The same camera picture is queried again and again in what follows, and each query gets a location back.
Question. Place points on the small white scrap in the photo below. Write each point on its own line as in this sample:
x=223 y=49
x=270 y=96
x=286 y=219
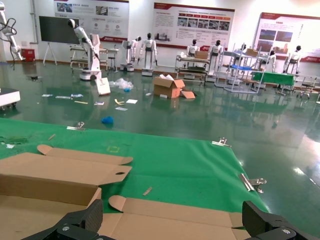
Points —
x=148 y=94

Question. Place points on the clear plastic bag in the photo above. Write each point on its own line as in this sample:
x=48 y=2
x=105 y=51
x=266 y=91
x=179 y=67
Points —
x=121 y=82

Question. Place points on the small closed cardboard box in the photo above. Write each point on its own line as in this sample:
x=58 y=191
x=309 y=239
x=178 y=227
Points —
x=252 y=52
x=201 y=55

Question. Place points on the long thin wooden stick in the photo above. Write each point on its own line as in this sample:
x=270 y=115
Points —
x=51 y=137

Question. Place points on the small white box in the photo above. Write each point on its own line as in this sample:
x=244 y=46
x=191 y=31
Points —
x=163 y=96

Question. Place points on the black display on stand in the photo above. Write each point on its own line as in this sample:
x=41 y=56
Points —
x=55 y=30

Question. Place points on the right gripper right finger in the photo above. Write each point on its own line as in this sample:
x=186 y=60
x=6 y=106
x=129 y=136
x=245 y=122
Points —
x=265 y=225

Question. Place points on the leaning white humanoid robot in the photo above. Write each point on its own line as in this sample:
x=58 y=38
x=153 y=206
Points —
x=93 y=57

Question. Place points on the green covered table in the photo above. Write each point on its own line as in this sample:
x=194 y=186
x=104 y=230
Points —
x=275 y=78

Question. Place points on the silver binder clip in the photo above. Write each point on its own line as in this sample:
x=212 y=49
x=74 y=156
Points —
x=247 y=183
x=221 y=143
x=75 y=127

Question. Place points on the curved yellow strip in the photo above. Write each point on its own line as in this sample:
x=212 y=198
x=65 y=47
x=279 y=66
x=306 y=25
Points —
x=117 y=101

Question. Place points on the white humanoid robot black head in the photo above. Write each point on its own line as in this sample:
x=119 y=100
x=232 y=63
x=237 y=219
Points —
x=148 y=46
x=271 y=61
x=295 y=56
x=215 y=50
x=192 y=50
x=242 y=47
x=133 y=46

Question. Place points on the large open cardboard carton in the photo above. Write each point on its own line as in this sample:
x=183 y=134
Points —
x=162 y=90

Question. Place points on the grey metal frame rack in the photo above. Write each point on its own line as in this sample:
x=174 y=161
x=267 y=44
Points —
x=233 y=80

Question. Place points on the small printed paper packet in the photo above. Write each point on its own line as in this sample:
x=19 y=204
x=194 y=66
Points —
x=77 y=95
x=121 y=109
x=62 y=97
x=99 y=103
x=47 y=95

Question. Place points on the white wall info poster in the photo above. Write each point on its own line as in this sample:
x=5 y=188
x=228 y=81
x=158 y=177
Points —
x=165 y=20
x=110 y=15
x=307 y=32

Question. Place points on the straight yellow strip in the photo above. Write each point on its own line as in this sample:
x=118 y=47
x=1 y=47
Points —
x=81 y=102

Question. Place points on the small blue item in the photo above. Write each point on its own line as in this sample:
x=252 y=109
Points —
x=127 y=89

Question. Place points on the black stool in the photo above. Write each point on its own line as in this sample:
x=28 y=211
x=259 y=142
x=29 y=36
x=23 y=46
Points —
x=111 y=60

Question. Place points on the red box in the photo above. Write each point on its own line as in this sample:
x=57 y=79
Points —
x=28 y=55

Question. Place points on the crumpled blue glove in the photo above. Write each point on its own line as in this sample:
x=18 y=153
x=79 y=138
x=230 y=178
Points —
x=108 y=120

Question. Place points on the white industrial robot arm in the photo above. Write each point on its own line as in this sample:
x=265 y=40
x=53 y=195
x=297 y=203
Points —
x=15 y=48

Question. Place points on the grey metal workbench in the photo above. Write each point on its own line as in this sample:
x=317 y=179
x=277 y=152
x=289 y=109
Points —
x=110 y=50

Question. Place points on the grey wall conduit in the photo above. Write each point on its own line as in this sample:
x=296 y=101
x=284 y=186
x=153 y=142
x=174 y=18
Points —
x=33 y=22

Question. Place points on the white paper sheet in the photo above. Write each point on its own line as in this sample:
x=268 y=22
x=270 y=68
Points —
x=131 y=101

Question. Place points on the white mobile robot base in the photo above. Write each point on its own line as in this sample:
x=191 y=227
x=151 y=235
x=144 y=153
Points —
x=8 y=97

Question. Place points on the short wooden piece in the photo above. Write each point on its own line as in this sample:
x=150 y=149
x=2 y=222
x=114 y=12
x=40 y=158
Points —
x=147 y=191

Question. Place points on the dark floor debris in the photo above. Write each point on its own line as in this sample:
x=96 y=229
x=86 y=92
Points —
x=33 y=78

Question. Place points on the blue plastic tray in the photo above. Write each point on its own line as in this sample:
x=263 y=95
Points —
x=240 y=67

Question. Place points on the green table cloth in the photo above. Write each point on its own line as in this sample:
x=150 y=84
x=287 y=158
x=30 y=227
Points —
x=175 y=170

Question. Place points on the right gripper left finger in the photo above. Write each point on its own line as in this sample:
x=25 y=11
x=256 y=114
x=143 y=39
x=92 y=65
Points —
x=75 y=222

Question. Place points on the open brown cardboard box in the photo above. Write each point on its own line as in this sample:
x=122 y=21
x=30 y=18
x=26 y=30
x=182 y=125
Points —
x=50 y=172
x=175 y=222

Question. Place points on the metal rack cart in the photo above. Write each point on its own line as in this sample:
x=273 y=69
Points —
x=190 y=67

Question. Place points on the white and red carton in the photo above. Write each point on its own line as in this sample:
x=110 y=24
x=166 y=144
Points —
x=103 y=86

